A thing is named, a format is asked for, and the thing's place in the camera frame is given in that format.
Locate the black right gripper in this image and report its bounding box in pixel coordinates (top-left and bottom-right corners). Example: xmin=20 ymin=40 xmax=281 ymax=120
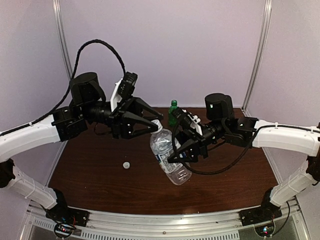
xmin=160 ymin=119 xmax=227 ymax=163

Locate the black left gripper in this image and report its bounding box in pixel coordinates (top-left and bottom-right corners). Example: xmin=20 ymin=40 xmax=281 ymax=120
xmin=81 ymin=94 xmax=164 ymax=140

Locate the green plastic bottle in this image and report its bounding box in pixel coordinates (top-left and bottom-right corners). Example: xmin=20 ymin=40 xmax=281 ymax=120
xmin=168 ymin=99 xmax=178 ymax=128

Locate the clear water bottle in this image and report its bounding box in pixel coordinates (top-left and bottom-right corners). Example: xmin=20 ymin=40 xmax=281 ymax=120
xmin=149 ymin=119 xmax=192 ymax=186

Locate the white bottle cap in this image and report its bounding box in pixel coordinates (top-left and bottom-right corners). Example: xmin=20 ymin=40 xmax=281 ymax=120
xmin=122 ymin=162 xmax=131 ymax=170

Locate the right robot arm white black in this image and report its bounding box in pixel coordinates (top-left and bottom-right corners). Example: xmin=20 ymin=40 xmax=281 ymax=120
xmin=168 ymin=93 xmax=320 ymax=221

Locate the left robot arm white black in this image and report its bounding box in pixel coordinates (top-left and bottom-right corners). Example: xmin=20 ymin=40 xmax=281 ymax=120
xmin=0 ymin=72 xmax=163 ymax=222

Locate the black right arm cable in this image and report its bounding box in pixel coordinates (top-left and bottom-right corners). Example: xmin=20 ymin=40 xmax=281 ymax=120
xmin=171 ymin=117 xmax=256 ymax=175

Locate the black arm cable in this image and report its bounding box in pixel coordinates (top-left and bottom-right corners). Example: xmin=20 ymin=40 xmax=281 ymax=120
xmin=32 ymin=39 xmax=127 ymax=123
xmin=171 ymin=117 xmax=256 ymax=175

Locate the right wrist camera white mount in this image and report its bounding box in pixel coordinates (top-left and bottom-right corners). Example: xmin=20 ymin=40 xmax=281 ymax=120
xmin=174 ymin=107 xmax=203 ymax=136

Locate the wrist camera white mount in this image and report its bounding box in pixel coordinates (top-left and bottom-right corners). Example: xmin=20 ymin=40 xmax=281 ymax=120
xmin=174 ymin=107 xmax=203 ymax=136
xmin=110 ymin=72 xmax=138 ymax=112

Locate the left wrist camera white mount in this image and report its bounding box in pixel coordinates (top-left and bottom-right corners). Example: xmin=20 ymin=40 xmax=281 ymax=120
xmin=110 ymin=72 xmax=138 ymax=112

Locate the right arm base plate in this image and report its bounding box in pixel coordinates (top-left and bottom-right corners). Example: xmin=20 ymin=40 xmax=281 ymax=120
xmin=239 ymin=204 xmax=283 ymax=227

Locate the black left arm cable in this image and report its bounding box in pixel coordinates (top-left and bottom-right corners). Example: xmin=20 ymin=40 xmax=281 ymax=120
xmin=32 ymin=39 xmax=127 ymax=123

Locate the front aluminium rail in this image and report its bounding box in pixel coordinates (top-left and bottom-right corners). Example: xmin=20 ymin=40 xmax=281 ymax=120
xmin=24 ymin=197 xmax=305 ymax=240

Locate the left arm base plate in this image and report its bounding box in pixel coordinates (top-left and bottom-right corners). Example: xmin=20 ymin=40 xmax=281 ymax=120
xmin=44 ymin=205 xmax=89 ymax=227

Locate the left aluminium frame post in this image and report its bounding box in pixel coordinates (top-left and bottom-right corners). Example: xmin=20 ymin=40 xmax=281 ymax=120
xmin=52 ymin=0 xmax=73 ymax=79

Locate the aluminium frame post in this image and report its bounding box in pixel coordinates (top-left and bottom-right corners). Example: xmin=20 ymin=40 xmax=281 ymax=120
xmin=241 ymin=0 xmax=273 ymax=115
xmin=52 ymin=0 xmax=73 ymax=79

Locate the right aluminium frame post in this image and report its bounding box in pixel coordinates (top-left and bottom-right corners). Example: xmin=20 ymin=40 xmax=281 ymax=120
xmin=241 ymin=0 xmax=273 ymax=115

